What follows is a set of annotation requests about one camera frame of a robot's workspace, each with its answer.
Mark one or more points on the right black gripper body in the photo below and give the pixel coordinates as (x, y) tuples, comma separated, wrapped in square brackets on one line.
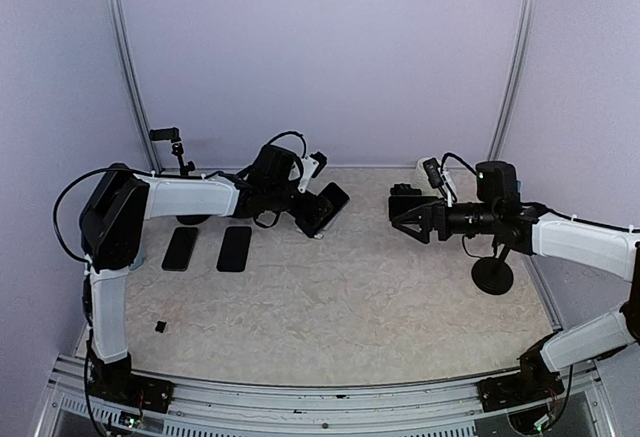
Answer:
[(444, 228)]

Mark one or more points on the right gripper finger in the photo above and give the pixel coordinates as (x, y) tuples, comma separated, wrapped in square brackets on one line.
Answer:
[(416, 232), (413, 217)]

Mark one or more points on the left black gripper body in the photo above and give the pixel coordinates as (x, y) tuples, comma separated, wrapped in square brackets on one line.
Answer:
[(302, 211)]

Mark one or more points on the silver folding phone stand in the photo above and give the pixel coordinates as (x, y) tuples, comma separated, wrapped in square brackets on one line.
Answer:
[(330, 222)]

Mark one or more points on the black phone from tall stand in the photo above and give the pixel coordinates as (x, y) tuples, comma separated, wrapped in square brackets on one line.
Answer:
[(180, 249)]

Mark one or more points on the black tall stand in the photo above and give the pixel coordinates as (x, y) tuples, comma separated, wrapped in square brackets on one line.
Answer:
[(172, 134), (492, 275)]

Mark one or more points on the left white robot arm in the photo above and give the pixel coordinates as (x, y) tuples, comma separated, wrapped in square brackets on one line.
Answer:
[(111, 226)]

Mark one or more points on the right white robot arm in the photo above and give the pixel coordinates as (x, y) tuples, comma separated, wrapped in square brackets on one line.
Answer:
[(529, 228)]

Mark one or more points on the black phone landscape back right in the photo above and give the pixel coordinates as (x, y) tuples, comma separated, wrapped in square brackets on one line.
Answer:
[(400, 204)]

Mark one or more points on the black small stand back right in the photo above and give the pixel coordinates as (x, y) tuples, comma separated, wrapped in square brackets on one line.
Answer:
[(404, 189)]

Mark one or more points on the white cup back right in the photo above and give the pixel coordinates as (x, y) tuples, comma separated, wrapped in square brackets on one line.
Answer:
[(420, 179)]

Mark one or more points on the light blue cup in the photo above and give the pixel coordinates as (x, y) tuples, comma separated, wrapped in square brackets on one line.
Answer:
[(138, 261)]

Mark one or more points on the small black clip piece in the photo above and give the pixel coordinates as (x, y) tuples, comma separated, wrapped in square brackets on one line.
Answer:
[(160, 326)]

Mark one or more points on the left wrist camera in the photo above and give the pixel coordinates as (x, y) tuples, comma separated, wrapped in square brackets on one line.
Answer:
[(312, 165)]

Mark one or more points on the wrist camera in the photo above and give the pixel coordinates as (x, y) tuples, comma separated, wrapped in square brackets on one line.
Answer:
[(438, 179), (312, 165)]

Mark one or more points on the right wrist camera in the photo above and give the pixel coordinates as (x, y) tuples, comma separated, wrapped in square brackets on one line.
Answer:
[(438, 179)]

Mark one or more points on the aluminium front rail frame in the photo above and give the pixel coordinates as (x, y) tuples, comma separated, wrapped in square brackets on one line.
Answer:
[(439, 408)]

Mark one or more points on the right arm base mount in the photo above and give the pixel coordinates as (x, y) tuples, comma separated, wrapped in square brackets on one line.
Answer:
[(498, 393)]

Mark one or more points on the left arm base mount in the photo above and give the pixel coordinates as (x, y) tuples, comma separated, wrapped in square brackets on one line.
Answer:
[(143, 393)]

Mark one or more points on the right aluminium corner post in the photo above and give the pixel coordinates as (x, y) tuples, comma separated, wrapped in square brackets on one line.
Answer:
[(516, 68)]

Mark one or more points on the aluminium corner post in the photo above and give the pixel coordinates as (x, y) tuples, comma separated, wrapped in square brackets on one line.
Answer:
[(516, 68), (131, 83)]

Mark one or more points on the left aluminium corner post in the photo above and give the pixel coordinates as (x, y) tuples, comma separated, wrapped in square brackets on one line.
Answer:
[(131, 83)]

